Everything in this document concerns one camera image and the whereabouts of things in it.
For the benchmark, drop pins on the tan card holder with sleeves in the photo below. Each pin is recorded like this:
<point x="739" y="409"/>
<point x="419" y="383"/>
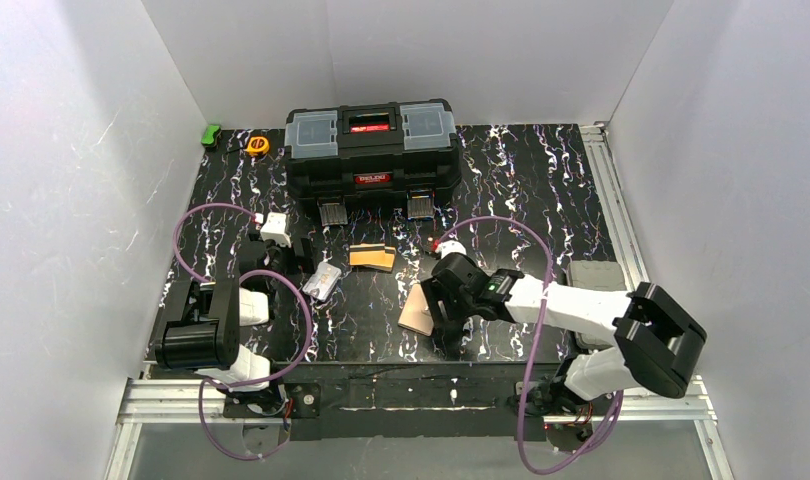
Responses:
<point x="415" y="315"/>

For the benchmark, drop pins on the front aluminium rail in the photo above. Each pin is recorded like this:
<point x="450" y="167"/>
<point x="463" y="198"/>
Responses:
<point x="396" y="428"/>

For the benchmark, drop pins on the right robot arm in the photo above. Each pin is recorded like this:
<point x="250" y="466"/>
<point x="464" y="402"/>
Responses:
<point x="650" y="340"/>

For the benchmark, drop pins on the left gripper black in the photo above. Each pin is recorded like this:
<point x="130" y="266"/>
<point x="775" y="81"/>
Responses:
<point x="303" y="250"/>

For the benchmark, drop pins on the green plastic object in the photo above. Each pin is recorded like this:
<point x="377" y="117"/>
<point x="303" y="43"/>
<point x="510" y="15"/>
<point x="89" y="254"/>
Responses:
<point x="211" y="136"/>

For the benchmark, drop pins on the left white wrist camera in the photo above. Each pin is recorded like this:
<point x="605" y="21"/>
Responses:
<point x="273" y="226"/>

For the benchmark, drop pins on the black toolbox with clear lids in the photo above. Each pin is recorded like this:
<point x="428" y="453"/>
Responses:
<point x="400" y="155"/>

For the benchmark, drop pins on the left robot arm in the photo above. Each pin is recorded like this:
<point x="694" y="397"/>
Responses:
<point x="198" y="328"/>

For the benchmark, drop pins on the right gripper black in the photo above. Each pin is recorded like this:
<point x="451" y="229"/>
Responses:
<point x="441" y="298"/>

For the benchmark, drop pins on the yellow tape measure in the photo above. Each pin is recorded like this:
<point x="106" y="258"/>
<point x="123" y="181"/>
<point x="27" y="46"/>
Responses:
<point x="257" y="146"/>

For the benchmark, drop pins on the grey pad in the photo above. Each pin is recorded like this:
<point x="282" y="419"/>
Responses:
<point x="595" y="275"/>

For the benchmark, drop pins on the gold card stack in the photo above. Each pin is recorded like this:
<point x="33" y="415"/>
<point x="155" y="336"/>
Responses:
<point x="374" y="256"/>

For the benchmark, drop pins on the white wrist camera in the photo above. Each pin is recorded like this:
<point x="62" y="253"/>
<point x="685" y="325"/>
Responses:
<point x="273" y="226"/>
<point x="448" y="247"/>

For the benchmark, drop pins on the white aluminium table rail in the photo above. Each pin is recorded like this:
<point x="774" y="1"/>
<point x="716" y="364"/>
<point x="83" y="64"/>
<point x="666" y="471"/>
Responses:
<point x="613" y="203"/>

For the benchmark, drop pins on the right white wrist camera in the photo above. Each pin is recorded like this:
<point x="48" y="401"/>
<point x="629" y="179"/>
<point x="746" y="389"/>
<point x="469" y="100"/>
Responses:
<point x="448" y="247"/>

